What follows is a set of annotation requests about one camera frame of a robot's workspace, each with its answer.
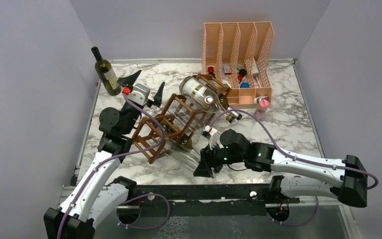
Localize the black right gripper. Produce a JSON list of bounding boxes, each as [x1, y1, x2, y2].
[[193, 139, 245, 177]]

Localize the dark green wine bottle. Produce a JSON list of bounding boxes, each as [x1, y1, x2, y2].
[[91, 46, 121, 96]]

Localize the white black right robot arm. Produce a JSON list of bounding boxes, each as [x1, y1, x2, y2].
[[193, 129, 368, 208]]

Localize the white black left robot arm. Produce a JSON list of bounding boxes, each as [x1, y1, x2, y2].
[[44, 71, 165, 239]]

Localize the green bottle silver cap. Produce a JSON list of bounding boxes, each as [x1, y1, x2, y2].
[[160, 120, 192, 149]]

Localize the brown wooden wine rack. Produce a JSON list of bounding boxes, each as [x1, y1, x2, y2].
[[133, 73, 231, 164]]

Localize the red capped small bottle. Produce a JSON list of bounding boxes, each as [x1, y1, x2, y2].
[[207, 66, 216, 78]]

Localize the pink capped small bottle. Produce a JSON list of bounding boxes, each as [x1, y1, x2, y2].
[[254, 99, 270, 120]]

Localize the blue bottle cap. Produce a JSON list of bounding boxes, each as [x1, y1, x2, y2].
[[240, 82, 250, 88]]

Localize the peach plastic file organizer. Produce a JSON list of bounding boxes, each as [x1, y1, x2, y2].
[[201, 21, 275, 109]]

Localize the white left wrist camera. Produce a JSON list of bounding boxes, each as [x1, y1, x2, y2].
[[122, 83, 151, 106]]

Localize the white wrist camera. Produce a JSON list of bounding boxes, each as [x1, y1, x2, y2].
[[122, 83, 151, 106], [202, 125, 221, 149]]

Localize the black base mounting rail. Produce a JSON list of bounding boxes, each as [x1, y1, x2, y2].
[[105, 183, 300, 219]]

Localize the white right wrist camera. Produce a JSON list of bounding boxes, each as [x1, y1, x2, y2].
[[202, 125, 221, 149]]

